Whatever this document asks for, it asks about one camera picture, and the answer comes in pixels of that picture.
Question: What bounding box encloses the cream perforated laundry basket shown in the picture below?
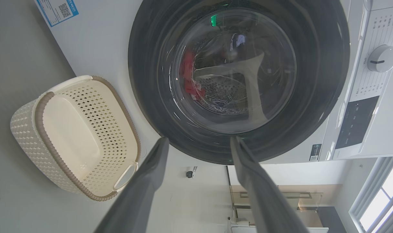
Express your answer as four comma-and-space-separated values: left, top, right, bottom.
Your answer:
10, 75, 142, 202

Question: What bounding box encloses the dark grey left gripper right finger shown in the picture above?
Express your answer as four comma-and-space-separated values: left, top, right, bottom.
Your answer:
230, 136, 310, 233

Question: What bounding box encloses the dark washing machine control display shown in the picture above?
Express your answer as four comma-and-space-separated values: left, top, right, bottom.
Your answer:
335, 95, 380, 150

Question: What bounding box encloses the stainless steel washing machine drum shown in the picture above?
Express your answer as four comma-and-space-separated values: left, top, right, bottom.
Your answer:
183, 32, 268, 115

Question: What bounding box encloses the glass fronted wooden cabinet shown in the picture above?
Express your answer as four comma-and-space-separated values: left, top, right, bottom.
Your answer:
227, 165, 345, 233

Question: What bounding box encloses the red and white garment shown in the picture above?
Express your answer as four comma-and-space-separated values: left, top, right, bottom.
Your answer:
180, 50, 206, 101

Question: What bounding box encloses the white washing machine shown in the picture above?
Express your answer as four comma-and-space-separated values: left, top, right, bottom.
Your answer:
35, 0, 393, 164

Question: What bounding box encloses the round glass washing machine door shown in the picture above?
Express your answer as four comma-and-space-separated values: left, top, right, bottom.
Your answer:
128, 0, 350, 165

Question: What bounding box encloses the small black QR sticker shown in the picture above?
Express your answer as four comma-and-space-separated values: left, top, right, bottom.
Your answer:
309, 144, 322, 161

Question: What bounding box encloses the white framed window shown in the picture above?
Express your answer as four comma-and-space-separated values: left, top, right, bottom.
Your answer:
348, 156, 393, 233

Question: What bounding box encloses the white round control knob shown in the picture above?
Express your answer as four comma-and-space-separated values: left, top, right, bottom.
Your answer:
367, 45, 393, 72

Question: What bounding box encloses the blue energy label sticker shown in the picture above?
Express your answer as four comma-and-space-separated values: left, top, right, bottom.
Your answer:
36, 0, 79, 27

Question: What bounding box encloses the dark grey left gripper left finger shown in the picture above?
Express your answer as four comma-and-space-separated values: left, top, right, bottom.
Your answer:
94, 137, 170, 233

